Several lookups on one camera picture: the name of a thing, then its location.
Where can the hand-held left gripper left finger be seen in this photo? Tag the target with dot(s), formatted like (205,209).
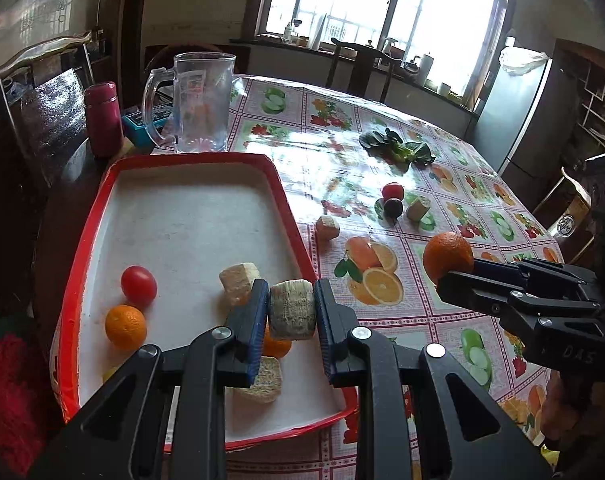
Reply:
(257,320)

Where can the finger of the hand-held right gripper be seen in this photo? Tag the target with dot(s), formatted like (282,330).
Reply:
(470,290)
(547,277)

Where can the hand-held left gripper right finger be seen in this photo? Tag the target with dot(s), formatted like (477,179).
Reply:
(326,325)

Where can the orange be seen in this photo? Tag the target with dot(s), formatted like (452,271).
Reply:
(276,348)
(125,327)
(447,255)

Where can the red tomato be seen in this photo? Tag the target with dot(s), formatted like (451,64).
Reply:
(393,191)
(138,287)

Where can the red plastic tray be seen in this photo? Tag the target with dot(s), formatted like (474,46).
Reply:
(182,220)

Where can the person's right hand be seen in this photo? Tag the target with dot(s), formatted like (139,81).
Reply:
(557,405)

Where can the carved wooden chair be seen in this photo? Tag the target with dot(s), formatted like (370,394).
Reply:
(565,220)

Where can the dark purple fruit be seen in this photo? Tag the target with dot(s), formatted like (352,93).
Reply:
(393,207)

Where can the grey refrigerator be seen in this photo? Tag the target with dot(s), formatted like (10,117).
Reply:
(512,120)

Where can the leafy green vegetable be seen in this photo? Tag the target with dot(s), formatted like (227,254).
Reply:
(397,147)

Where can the white plastic bag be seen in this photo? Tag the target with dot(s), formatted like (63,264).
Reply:
(520,59)

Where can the small white cup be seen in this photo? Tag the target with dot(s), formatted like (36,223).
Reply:
(443,89)

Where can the clear glass mug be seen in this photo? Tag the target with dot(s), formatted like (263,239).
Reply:
(202,110)

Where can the white canister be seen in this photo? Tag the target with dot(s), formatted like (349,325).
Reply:
(425,69)

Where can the teal box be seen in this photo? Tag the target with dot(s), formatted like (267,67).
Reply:
(132,126)

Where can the dark kettle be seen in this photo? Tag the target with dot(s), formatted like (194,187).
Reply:
(412,66)

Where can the red fuzzy cushion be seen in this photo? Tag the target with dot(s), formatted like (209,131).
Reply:
(12,375)

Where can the red thermos bottle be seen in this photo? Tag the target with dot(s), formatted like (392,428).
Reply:
(104,120)

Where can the spray bottle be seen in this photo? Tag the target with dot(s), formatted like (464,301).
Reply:
(388,50)

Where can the dark wooden chair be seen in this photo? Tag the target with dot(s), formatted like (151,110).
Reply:
(357,60)

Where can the round-backed wooden chair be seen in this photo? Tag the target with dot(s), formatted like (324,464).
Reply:
(162,57)

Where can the wooden wall shelf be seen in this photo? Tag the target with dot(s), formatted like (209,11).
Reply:
(600,105)

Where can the metal frame chair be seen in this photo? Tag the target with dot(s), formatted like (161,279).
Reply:
(52,105)

